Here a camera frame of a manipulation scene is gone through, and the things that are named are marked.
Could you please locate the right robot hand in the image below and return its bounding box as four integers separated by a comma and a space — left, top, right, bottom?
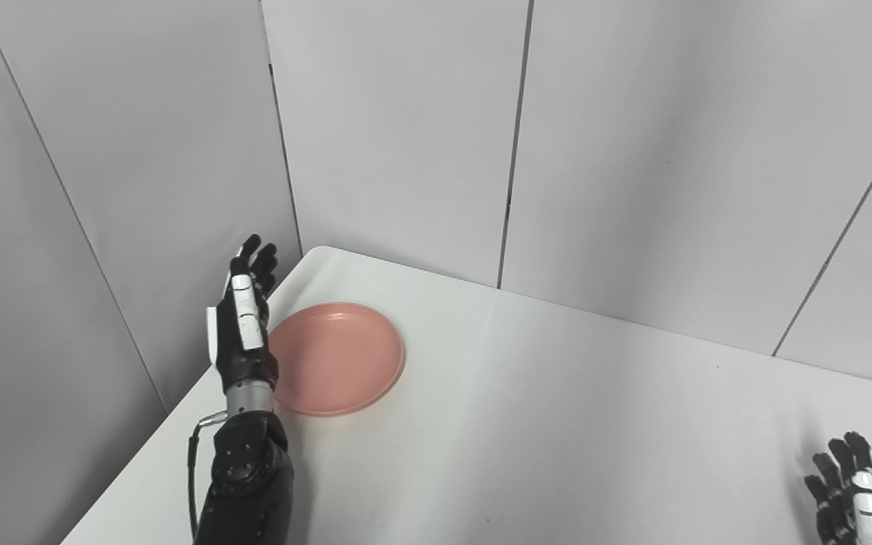
805, 431, 872, 545

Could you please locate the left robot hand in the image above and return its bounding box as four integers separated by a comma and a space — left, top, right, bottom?
205, 234, 280, 395

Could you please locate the pink plate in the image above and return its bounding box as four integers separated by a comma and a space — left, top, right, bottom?
269, 302, 406, 417

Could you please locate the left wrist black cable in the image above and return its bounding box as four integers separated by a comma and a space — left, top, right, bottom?
187, 410, 228, 542

